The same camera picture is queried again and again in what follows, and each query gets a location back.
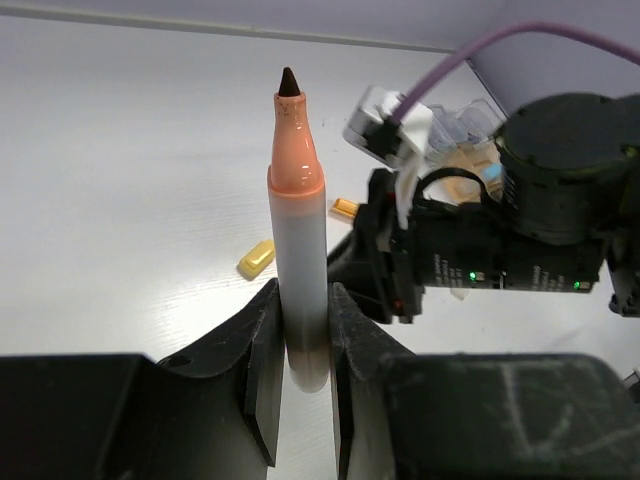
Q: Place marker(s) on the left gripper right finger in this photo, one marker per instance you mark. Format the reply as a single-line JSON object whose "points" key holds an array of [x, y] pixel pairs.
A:
{"points": [[399, 415]]}

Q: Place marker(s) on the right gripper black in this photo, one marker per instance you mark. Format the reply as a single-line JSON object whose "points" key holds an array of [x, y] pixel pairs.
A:
{"points": [[386, 269]]}

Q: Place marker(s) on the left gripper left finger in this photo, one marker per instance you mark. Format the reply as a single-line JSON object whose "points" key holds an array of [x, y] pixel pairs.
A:
{"points": [[208, 411]]}

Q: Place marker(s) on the red-orange highlighter marker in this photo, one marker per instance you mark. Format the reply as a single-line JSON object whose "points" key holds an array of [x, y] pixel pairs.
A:
{"points": [[297, 201]]}

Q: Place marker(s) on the blue highlighter marker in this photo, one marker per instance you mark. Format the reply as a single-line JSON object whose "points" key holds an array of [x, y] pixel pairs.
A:
{"points": [[491, 173]]}

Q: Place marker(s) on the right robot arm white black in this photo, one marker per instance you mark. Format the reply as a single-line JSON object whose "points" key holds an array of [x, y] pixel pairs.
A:
{"points": [[569, 206]]}

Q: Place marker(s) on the light orange marker cap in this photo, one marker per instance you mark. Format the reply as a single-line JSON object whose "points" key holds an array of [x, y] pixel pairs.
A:
{"points": [[344, 208]]}

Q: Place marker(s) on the yellow marker cap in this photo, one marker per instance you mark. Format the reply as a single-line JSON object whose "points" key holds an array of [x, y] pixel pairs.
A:
{"points": [[257, 259]]}

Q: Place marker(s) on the three-compartment desk organizer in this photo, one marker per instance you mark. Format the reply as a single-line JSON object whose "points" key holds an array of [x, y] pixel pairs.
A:
{"points": [[462, 139]]}

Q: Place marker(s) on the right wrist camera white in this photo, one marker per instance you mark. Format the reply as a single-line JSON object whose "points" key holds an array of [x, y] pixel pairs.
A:
{"points": [[370, 129]]}

